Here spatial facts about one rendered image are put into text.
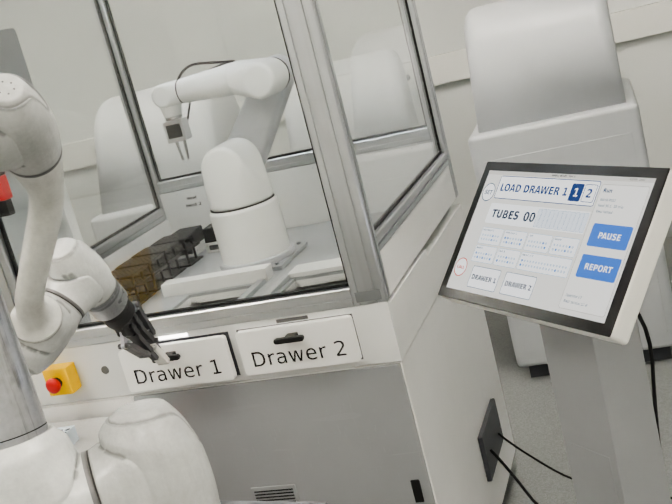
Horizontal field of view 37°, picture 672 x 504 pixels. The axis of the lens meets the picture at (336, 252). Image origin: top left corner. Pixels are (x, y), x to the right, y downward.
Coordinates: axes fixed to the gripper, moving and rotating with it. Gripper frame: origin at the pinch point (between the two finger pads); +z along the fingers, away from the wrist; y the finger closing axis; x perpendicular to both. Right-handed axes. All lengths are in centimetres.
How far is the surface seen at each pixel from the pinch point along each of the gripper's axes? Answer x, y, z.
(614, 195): -109, 2, -26
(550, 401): -61, 71, 163
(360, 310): -48.4, 7.8, 4.9
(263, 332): -24.4, 5.6, 5.0
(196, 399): -1.1, -1.8, 18.6
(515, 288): -87, -5, -12
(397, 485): -46, -18, 41
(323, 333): -38.9, 4.3, 6.9
